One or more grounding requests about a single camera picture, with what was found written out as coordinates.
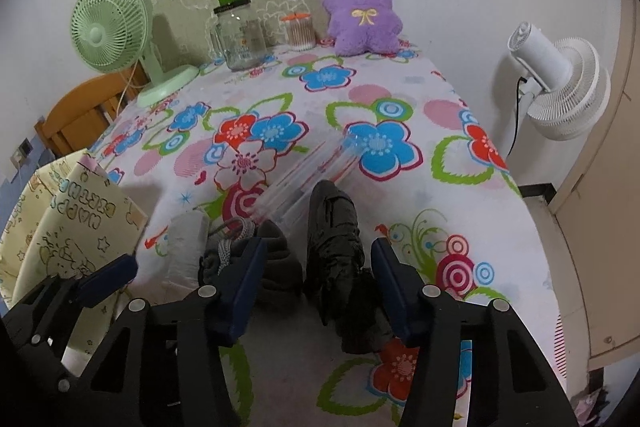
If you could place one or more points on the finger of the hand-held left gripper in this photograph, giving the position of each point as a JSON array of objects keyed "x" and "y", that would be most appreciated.
[{"x": 107, "y": 276}]

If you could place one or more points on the wooden chair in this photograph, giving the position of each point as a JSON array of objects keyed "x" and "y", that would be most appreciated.
[{"x": 75, "y": 112}]

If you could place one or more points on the floral tablecloth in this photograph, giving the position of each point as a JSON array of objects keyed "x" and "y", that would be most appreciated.
[{"x": 425, "y": 82}]

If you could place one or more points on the dark olive glove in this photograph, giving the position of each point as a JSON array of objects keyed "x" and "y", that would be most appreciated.
[{"x": 332, "y": 232}]

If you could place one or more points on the clear plastic tube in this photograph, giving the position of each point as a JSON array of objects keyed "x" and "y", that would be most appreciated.
[{"x": 320, "y": 172}]

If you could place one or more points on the beige door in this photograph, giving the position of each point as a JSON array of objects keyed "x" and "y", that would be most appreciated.
[{"x": 610, "y": 207}]

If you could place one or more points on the green desk fan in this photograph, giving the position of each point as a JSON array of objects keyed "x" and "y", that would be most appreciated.
[{"x": 105, "y": 27}]

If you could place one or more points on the glass jar with green lid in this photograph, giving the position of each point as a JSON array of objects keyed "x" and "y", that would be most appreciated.
[{"x": 240, "y": 42}]

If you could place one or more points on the purple plush toy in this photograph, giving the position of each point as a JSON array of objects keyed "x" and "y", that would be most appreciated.
[{"x": 360, "y": 22}]

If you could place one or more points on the dark grey sock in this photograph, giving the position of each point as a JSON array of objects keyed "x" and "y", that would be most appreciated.
[{"x": 282, "y": 257}]

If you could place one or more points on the white sock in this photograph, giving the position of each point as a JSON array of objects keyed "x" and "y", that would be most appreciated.
[{"x": 187, "y": 242}]

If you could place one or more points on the wall outlet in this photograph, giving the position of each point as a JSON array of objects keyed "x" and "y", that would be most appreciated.
[{"x": 21, "y": 153}]

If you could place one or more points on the white standing fan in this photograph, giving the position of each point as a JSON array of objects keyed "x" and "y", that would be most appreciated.
[{"x": 540, "y": 57}]

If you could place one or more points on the grey knitted sock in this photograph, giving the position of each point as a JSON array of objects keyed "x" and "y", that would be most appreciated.
[{"x": 225, "y": 247}]

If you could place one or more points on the cotton swab container orange lid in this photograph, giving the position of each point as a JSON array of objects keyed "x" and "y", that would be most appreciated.
[{"x": 299, "y": 32}]

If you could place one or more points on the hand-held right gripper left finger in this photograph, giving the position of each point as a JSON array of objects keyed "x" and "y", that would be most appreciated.
[{"x": 245, "y": 282}]

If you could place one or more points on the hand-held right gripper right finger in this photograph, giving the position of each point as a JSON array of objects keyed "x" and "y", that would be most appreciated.
[{"x": 392, "y": 292}]

